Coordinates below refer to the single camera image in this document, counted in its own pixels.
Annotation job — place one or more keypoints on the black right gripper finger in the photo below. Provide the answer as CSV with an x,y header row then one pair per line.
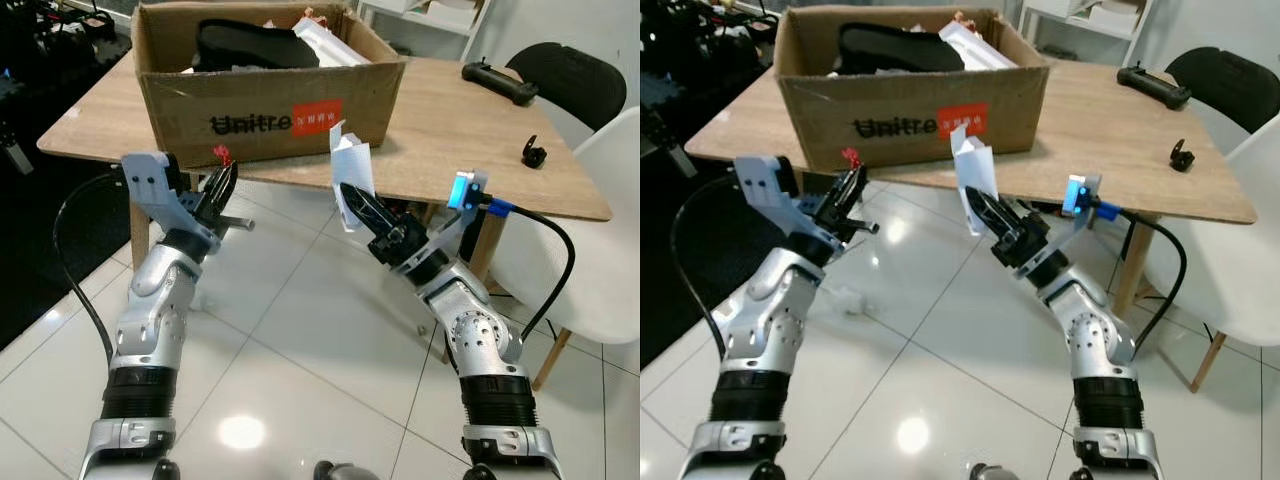
x,y
372,205
995,207
360,215
983,217

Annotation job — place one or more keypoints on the small red trash piece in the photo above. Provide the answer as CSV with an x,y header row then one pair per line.
x,y
851,158
223,156

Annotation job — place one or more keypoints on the white paper packet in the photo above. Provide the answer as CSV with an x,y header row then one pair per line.
x,y
352,165
975,170

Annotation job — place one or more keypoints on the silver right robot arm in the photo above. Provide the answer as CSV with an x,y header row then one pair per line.
x,y
1100,340
480,340

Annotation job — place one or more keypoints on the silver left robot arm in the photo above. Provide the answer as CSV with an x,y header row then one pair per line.
x,y
765,330
150,320

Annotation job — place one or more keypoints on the cardboard box with Unitree print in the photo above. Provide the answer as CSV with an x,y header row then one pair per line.
x,y
820,100
180,100

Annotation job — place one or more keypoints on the light wooden table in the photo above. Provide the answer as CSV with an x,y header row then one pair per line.
x,y
1090,130
450,130

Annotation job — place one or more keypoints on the black moulded packing piece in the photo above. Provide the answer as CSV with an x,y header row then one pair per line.
x,y
895,50
250,48

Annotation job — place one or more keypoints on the white foam packing piece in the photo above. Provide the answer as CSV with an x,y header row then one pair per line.
x,y
985,48
335,45

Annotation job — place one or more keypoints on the black handheld controller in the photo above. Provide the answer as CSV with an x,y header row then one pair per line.
x,y
1155,85
500,82

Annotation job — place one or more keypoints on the dark floor rug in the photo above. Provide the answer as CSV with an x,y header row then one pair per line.
x,y
665,290

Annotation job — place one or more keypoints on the white shelf unit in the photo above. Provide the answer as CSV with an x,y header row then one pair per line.
x,y
430,20
1085,22

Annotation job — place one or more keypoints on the white chair with wooden legs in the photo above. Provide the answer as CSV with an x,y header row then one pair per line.
x,y
600,260
1245,260

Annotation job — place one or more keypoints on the black equipment pile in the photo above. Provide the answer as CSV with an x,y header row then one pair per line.
x,y
700,35
60,30

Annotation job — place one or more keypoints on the grey robot foot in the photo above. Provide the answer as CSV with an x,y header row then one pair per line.
x,y
992,472
345,470

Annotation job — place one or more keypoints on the black chair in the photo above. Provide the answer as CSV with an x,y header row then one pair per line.
x,y
580,80
1235,85

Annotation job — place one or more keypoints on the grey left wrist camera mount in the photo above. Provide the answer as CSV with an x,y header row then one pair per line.
x,y
775,200
158,195

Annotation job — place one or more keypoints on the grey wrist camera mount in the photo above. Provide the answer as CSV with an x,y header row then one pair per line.
x,y
1078,205
158,195
462,205
775,200

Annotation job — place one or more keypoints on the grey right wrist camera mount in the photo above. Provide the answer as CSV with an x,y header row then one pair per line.
x,y
462,205
1078,205

